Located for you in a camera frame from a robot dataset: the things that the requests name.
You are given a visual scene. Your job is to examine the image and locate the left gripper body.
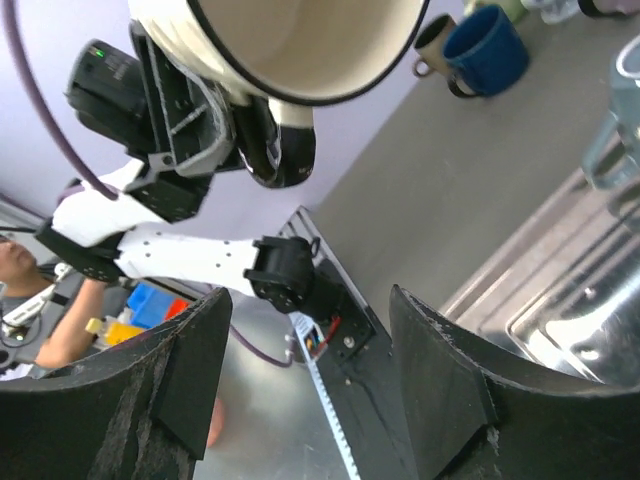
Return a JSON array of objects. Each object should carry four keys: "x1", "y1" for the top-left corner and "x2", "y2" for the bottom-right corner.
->
[{"x1": 129, "y1": 24, "x2": 235, "y2": 178}]

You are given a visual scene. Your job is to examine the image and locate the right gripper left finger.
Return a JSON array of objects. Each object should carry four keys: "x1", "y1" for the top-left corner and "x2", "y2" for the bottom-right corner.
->
[{"x1": 1, "y1": 288, "x2": 232, "y2": 479}]

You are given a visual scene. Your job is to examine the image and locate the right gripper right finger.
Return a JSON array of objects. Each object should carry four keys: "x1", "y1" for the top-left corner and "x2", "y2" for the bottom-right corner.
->
[{"x1": 389, "y1": 286, "x2": 639, "y2": 479}]

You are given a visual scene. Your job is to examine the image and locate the cream mug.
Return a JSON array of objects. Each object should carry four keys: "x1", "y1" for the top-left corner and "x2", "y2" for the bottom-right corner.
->
[{"x1": 129, "y1": 0, "x2": 428, "y2": 189}]

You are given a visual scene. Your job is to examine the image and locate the brown striped cup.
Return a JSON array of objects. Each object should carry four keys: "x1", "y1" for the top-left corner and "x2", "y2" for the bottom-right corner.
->
[{"x1": 413, "y1": 14, "x2": 457, "y2": 78}]

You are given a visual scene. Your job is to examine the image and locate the grey blue mug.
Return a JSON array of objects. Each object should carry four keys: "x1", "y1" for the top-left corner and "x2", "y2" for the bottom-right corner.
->
[{"x1": 582, "y1": 36, "x2": 639, "y2": 189}]

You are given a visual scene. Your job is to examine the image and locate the dark blue mug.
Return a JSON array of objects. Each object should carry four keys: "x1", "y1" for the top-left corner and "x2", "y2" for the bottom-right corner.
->
[{"x1": 443, "y1": 4, "x2": 530, "y2": 99}]

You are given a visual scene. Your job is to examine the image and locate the light blue white mug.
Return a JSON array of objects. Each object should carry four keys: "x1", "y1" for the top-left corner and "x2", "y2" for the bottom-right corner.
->
[{"x1": 521, "y1": 0, "x2": 580, "y2": 25}]

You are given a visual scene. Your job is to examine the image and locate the purple mug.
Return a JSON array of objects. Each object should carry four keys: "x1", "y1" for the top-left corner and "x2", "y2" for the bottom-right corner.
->
[{"x1": 578, "y1": 0, "x2": 639, "y2": 18}]

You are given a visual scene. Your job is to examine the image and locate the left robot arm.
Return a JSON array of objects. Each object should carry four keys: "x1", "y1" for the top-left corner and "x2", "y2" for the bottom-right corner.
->
[{"x1": 36, "y1": 22, "x2": 347, "y2": 323}]

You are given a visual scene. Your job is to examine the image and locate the coloured storage bins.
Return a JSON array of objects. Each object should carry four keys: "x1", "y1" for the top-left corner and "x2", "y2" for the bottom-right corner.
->
[{"x1": 85, "y1": 284, "x2": 189, "y2": 349}]

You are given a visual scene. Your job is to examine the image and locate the person with headset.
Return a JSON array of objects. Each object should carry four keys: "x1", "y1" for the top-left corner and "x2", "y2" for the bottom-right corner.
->
[{"x1": 1, "y1": 235, "x2": 107, "y2": 382}]

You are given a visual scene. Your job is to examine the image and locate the metal tray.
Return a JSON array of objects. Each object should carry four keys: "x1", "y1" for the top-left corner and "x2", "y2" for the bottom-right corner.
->
[{"x1": 440, "y1": 172, "x2": 639, "y2": 387}]

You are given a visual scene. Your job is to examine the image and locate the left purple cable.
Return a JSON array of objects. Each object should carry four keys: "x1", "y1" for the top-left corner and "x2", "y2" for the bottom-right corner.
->
[{"x1": 2, "y1": 0, "x2": 121, "y2": 201}]

